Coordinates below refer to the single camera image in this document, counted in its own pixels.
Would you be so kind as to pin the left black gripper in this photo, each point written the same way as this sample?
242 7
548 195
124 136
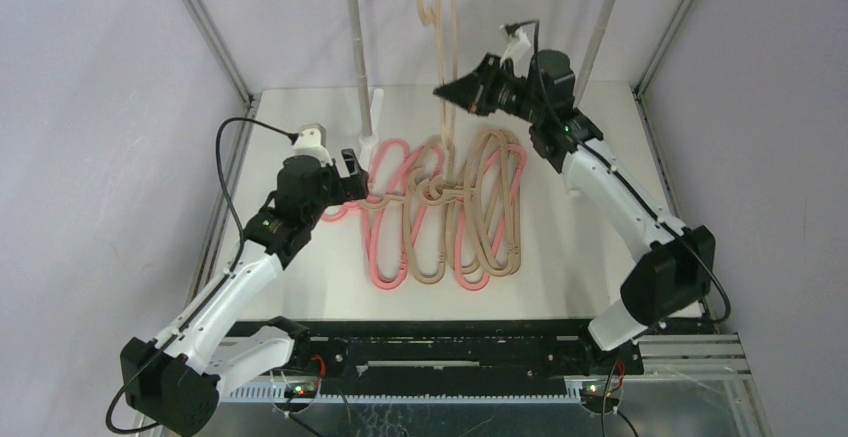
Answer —
348 188

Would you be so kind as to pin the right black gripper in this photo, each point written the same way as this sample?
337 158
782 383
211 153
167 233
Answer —
493 86

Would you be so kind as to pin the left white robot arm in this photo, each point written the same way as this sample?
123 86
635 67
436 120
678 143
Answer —
178 377

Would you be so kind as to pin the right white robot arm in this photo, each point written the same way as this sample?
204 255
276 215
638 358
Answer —
672 260

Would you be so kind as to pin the beige hanger middle table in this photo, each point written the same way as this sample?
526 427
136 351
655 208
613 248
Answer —
484 221

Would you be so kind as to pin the left grey rack pole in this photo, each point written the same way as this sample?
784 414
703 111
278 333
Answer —
353 10

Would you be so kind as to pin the grey rack pole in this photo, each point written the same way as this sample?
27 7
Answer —
353 10
593 48

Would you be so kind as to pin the right grey rack pole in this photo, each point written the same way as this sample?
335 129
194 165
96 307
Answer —
593 48

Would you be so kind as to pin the left circuit board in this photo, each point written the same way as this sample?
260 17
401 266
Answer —
294 390

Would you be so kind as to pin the circuit board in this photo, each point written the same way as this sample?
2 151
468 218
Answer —
294 390
605 397

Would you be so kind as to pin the right circuit board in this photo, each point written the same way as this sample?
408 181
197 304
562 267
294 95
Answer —
605 397

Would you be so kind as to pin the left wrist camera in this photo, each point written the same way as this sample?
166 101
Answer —
311 141

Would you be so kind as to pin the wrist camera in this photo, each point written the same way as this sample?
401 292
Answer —
518 43
311 141

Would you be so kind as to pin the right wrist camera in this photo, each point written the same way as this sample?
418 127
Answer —
518 43

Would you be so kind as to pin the right aluminium frame post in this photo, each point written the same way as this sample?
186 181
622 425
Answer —
668 36

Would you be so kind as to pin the aluminium frame post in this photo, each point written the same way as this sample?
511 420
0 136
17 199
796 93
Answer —
668 36
209 31

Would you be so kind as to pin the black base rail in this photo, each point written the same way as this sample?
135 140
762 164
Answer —
465 359

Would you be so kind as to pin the left aluminium frame post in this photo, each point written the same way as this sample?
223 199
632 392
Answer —
209 31

